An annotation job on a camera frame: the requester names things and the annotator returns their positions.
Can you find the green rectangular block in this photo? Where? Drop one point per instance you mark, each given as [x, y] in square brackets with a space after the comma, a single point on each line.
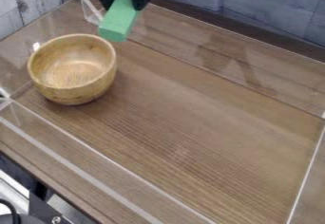
[118, 21]

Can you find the black metal mount bracket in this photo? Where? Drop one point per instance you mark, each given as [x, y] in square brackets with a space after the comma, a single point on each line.
[42, 211]

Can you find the wooden bowl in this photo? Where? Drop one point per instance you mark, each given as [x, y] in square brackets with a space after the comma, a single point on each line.
[72, 68]

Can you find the clear acrylic corner bracket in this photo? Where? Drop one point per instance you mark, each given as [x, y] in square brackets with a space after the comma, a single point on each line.
[94, 15]

